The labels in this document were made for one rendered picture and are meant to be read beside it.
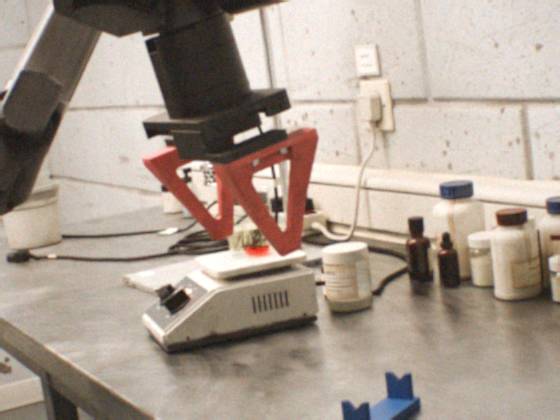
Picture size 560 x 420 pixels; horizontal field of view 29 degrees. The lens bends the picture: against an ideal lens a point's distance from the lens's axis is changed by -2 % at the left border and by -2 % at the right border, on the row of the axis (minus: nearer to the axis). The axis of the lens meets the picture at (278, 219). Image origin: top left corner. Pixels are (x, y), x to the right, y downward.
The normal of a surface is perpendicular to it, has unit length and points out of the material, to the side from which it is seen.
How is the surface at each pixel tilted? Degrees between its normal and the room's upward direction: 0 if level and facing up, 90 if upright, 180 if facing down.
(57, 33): 49
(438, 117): 90
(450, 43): 90
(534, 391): 0
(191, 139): 101
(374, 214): 90
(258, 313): 90
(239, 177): 111
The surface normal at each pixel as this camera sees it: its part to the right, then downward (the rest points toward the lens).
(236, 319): 0.31, 0.11
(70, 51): 0.44, -0.55
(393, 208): -0.87, 0.18
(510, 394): -0.13, -0.98
